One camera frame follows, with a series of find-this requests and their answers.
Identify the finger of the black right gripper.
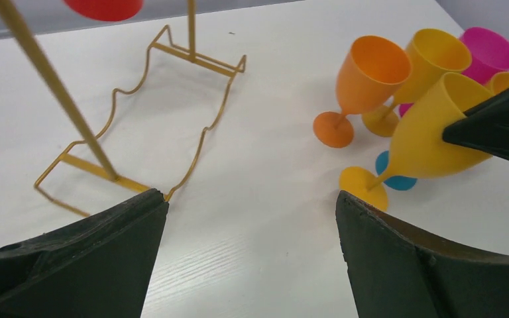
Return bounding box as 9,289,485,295
442,88,509,161

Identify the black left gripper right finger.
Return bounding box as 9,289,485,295
335,191,509,317

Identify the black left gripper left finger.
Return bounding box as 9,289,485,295
0,189,169,317

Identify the pink wine glass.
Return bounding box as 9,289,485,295
398,26,509,118

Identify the yellow wine glass row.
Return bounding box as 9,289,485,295
339,73,493,211

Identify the blue wine glass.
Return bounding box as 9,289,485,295
374,150,418,192

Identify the orange wine glass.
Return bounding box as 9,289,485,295
313,35,412,148

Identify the red wine glass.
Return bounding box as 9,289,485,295
64,0,144,22

